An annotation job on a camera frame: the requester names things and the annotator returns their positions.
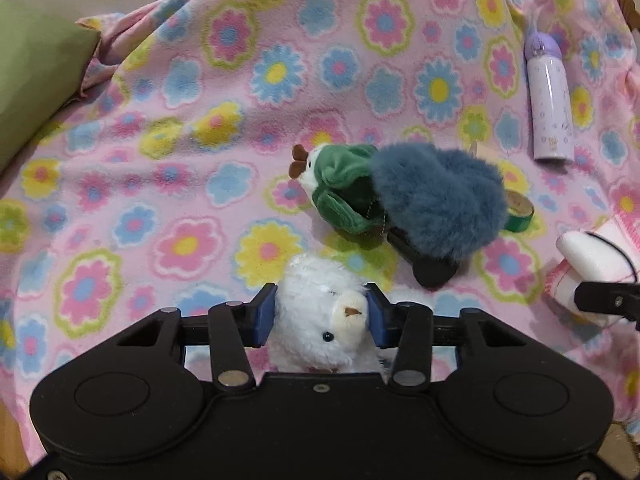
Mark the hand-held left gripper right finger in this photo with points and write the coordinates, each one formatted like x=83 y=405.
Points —
x=376 y=317

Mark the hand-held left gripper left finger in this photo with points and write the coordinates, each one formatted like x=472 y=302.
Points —
x=265 y=317

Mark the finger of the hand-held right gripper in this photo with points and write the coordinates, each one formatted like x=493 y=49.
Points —
x=605 y=297

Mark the white plush bear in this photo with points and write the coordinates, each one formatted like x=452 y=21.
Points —
x=310 y=310

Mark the white cloth with pink trim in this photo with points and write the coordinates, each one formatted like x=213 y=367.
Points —
x=585 y=250

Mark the green tape roll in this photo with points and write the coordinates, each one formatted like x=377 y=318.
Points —
x=520 y=220

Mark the blue furry plush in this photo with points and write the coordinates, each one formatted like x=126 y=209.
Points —
x=435 y=200

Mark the black cylindrical object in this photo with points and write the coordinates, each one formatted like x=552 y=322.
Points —
x=430 y=272

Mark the green plush toy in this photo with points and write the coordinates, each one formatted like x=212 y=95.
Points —
x=345 y=170

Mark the pink floral fleece blanket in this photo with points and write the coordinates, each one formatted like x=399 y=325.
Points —
x=150 y=210

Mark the purple and white bottle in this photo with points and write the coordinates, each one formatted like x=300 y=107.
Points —
x=550 y=105

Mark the green pillow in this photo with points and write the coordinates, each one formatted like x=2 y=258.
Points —
x=35 y=85

